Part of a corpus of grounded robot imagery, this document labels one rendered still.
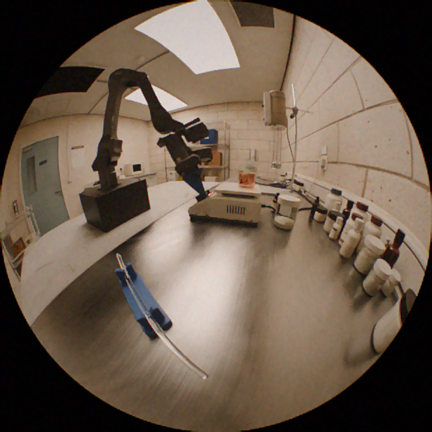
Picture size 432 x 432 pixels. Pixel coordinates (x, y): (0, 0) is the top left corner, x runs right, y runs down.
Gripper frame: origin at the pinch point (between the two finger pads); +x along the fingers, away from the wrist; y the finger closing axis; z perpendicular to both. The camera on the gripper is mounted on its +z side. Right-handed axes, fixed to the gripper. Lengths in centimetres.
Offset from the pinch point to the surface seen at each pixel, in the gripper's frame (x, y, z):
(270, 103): -25, 16, 57
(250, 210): 11.5, -8.9, 7.7
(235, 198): 7.3, -7.4, 6.0
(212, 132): -93, 200, 83
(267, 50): -109, 30, 134
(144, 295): 8.8, -25.3, -14.0
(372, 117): 1, -30, 59
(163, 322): 11.0, -28.6, -11.6
